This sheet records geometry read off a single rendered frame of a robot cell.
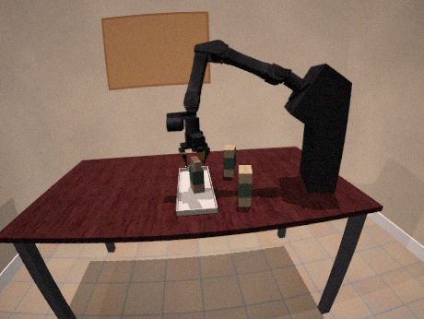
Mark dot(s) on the tan box with green band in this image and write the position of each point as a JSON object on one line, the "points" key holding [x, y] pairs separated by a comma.
{"points": [[197, 180], [229, 161], [245, 186]]}

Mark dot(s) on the white shallow rectangular tray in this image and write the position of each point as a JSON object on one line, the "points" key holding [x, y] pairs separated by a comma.
{"points": [[190, 201]]}

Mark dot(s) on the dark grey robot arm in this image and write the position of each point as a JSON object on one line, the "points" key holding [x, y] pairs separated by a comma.
{"points": [[272, 74]]}

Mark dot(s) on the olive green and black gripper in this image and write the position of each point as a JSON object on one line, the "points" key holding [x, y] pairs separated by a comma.
{"points": [[183, 147]]}

